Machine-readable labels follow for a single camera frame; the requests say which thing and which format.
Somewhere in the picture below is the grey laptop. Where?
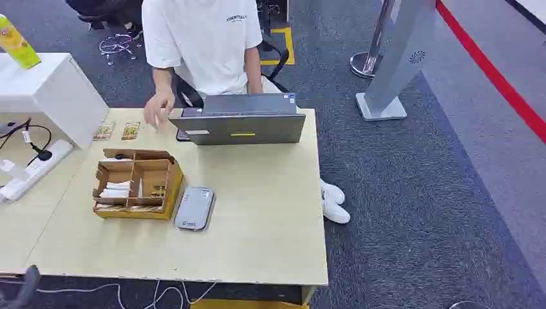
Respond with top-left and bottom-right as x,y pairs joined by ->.
168,93 -> 306,147

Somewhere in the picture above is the person in white shirt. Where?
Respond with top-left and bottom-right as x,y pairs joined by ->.
141,0 -> 283,97

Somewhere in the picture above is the silver chair base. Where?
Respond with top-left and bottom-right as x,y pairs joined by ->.
99,33 -> 138,66

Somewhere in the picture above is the yellow box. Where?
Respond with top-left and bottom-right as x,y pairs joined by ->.
189,297 -> 310,309

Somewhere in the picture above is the wooden card box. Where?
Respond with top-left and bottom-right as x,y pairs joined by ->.
92,147 -> 185,221

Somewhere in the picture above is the black plug with cable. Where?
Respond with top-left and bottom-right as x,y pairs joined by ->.
0,118 -> 53,168

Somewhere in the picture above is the grey kiosk stand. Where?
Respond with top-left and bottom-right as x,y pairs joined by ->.
355,0 -> 438,122

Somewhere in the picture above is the white cable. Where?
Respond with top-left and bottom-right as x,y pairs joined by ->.
35,280 -> 219,309

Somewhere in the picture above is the white cabinet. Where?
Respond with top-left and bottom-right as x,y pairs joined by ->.
0,52 -> 111,151

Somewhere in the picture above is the white shoe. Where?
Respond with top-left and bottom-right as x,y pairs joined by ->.
319,178 -> 346,205
322,194 -> 352,225

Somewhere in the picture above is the person's right hand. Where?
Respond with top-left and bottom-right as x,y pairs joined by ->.
144,91 -> 176,129

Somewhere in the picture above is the yellow green drink bottle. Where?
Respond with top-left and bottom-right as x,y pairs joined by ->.
0,14 -> 42,70

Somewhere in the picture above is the black office chair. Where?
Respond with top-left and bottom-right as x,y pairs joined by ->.
172,70 -> 207,109

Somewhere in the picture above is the white power strip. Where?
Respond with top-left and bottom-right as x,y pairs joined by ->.
0,139 -> 75,204

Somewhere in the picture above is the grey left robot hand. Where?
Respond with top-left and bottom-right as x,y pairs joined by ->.
0,265 -> 41,309

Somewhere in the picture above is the chrome stanchion post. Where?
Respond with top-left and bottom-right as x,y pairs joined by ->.
350,0 -> 396,80

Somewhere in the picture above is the white card stack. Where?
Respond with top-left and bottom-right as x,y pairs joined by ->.
99,180 -> 133,200

